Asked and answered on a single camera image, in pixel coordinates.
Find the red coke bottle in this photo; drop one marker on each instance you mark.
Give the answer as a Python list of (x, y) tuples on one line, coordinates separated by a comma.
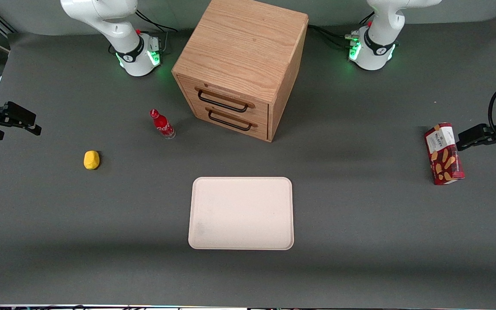
[(162, 125)]

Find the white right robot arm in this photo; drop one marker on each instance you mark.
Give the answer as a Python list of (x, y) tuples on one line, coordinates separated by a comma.
[(119, 30)]

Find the beige rectangular tray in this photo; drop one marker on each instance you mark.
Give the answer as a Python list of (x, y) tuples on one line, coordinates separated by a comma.
[(241, 213)]

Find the red biscuit box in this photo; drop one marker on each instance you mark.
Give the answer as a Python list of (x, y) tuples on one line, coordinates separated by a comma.
[(444, 159)]

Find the yellow lemon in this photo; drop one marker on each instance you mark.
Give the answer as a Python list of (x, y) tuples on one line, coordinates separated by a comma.
[(91, 160)]

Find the grey base connector box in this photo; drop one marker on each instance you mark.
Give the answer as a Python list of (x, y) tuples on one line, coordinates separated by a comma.
[(153, 44)]

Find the wooden two-drawer cabinet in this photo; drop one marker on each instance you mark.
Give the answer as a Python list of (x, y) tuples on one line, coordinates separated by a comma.
[(239, 47)]

